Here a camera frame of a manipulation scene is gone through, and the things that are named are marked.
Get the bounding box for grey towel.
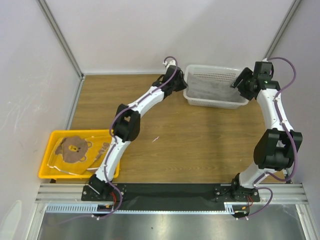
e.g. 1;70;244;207
186;73;244;103

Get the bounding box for white perforated basket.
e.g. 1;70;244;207
183;64;249;110

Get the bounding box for brown towel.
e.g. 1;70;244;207
52;135;110;164

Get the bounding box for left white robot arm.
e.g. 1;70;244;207
84;60;188;200

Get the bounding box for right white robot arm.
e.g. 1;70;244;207
229;58;303;201

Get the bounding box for yellow plastic bin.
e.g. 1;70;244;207
38;129;112;180

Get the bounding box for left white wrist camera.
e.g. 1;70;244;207
162;60;176;69

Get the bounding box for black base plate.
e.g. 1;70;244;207
82;182;261;212

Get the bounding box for aluminium frame rail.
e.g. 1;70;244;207
36;0;84;79

